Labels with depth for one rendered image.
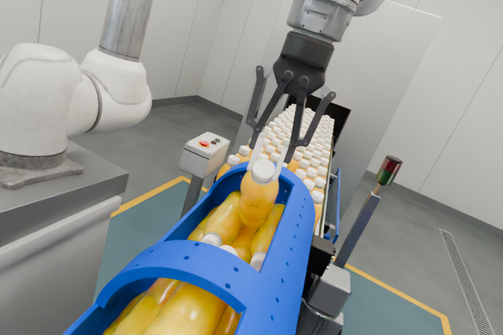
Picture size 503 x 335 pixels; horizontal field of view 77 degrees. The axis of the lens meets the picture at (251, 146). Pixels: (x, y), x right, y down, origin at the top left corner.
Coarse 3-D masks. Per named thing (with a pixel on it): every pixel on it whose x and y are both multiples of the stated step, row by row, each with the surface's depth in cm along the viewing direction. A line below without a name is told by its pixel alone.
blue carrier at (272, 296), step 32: (224, 192) 87; (288, 192) 82; (192, 224) 76; (288, 224) 59; (160, 256) 42; (192, 256) 42; (224, 256) 43; (288, 256) 52; (128, 288) 53; (224, 288) 38; (256, 288) 41; (288, 288) 47; (96, 320) 45; (256, 320) 37; (288, 320) 44
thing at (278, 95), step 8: (288, 72) 48; (288, 80) 48; (280, 88) 49; (272, 96) 50; (280, 96) 50; (272, 104) 51; (264, 112) 51; (272, 112) 53; (264, 120) 52; (256, 128) 52; (264, 128) 55
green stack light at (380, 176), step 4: (380, 168) 120; (380, 172) 120; (384, 172) 118; (388, 172) 118; (376, 176) 122; (380, 176) 119; (384, 176) 118; (388, 176) 118; (392, 176) 118; (380, 180) 119; (384, 180) 119; (388, 180) 118; (392, 180) 119; (388, 184) 119
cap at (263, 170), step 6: (258, 162) 55; (264, 162) 55; (270, 162) 55; (252, 168) 54; (258, 168) 54; (264, 168) 54; (270, 168) 54; (258, 174) 53; (264, 174) 54; (270, 174) 54; (258, 180) 54; (264, 180) 54
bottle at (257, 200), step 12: (252, 180) 56; (276, 180) 58; (240, 192) 61; (252, 192) 57; (264, 192) 56; (276, 192) 58; (240, 204) 64; (252, 204) 59; (264, 204) 59; (240, 216) 69; (252, 216) 64; (264, 216) 65
